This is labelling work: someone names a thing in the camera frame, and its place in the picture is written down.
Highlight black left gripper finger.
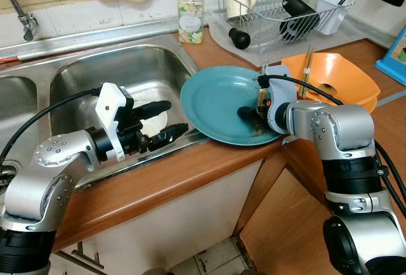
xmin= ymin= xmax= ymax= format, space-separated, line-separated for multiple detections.
xmin=132 ymin=100 xmax=172 ymax=121
xmin=150 ymin=124 xmax=189 ymax=152

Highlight teal plate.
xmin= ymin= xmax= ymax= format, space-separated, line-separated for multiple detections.
xmin=180 ymin=66 xmax=284 ymax=146

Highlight wooden chopsticks with white band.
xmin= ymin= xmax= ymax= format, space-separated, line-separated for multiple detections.
xmin=298 ymin=47 xmax=315 ymax=101

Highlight stainless steel sink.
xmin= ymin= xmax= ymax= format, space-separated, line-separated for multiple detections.
xmin=0 ymin=18 xmax=200 ymax=190

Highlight white cabinet front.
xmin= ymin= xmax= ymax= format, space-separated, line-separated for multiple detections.
xmin=48 ymin=158 xmax=264 ymax=275

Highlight orange plastic bowl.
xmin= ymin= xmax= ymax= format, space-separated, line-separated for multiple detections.
xmin=281 ymin=52 xmax=381 ymax=108

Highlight soap pump bottle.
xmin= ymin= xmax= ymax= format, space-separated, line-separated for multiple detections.
xmin=178 ymin=0 xmax=205 ymax=45

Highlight orange plastic plate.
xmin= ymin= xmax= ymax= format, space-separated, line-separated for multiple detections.
xmin=346 ymin=94 xmax=381 ymax=114

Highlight black tumbler bottle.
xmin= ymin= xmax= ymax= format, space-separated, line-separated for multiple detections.
xmin=280 ymin=0 xmax=320 ymax=41

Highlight cream ceramic mug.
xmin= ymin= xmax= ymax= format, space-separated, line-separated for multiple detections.
xmin=226 ymin=0 xmax=257 ymax=19

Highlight white plastic utensil cup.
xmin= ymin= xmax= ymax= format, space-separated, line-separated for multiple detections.
xmin=315 ymin=0 xmax=348 ymax=35

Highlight brown wooden cabinet door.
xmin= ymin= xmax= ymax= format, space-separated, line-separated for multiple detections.
xmin=238 ymin=155 xmax=343 ymax=275

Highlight grey drain tray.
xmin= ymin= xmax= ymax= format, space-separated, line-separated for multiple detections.
xmin=208 ymin=12 xmax=381 ymax=67

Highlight chrome faucet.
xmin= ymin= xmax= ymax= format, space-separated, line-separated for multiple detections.
xmin=0 ymin=0 xmax=37 ymax=41

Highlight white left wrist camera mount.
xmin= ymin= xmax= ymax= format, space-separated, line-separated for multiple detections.
xmin=95 ymin=83 xmax=135 ymax=162

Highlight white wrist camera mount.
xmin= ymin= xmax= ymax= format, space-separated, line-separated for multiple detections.
xmin=95 ymin=83 xmax=135 ymax=162
xmin=261 ymin=65 xmax=292 ymax=133

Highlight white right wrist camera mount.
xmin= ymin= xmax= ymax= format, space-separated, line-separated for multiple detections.
xmin=261 ymin=65 xmax=292 ymax=133

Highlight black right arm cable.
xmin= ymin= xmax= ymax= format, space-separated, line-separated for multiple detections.
xmin=257 ymin=74 xmax=406 ymax=219

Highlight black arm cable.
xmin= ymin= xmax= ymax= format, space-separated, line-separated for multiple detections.
xmin=257 ymin=74 xmax=406 ymax=219
xmin=0 ymin=87 xmax=102 ymax=165

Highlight wire dish rack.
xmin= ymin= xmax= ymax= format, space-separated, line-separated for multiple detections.
xmin=214 ymin=0 xmax=355 ymax=53

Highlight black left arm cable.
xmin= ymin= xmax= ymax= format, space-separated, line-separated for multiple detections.
xmin=0 ymin=87 xmax=102 ymax=165

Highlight metal cabinet handle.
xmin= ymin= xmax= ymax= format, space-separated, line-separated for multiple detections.
xmin=70 ymin=242 xmax=105 ymax=269

